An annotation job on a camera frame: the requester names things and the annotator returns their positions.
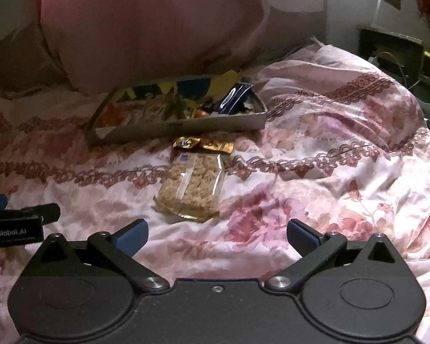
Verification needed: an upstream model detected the dark blue sachet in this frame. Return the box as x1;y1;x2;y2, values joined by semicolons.
215;82;252;115

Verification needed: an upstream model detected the puffed rice cake packet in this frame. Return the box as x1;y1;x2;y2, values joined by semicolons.
154;153;224;222

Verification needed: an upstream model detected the large pink pillow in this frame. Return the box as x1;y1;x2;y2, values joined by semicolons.
37;0;269;94

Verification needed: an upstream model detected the white noodle food pouch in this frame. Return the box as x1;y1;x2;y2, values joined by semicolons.
95;103;142;127

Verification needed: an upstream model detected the brown headboard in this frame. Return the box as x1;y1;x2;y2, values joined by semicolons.
0;23;68;92

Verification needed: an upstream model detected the gold foil snack wrapper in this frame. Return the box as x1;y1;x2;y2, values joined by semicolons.
173;137;234;155

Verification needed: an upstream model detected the floral pink bedsheet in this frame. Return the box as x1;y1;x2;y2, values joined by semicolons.
0;44;430;343

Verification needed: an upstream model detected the grey tray yellow lining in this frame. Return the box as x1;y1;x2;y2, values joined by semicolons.
84;71;268;145

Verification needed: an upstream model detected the dark bedside table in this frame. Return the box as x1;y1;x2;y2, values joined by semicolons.
358;26;430;89

